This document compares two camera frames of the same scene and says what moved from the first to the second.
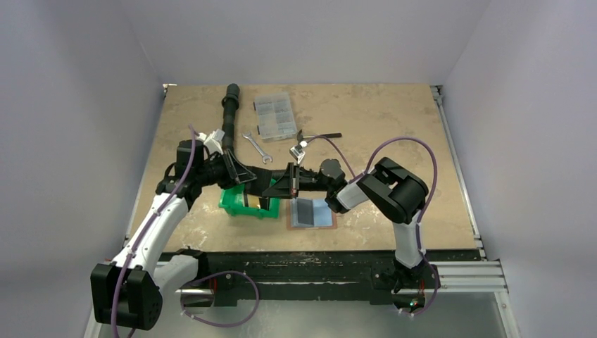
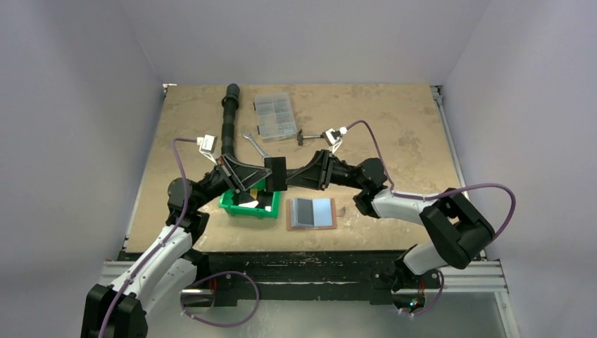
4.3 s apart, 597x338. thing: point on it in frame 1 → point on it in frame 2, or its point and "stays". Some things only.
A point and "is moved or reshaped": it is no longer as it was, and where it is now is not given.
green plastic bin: [233, 198] stays
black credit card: [264, 203] is moved or reshaped
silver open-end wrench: [264, 157] stays
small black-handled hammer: [332, 135] stays
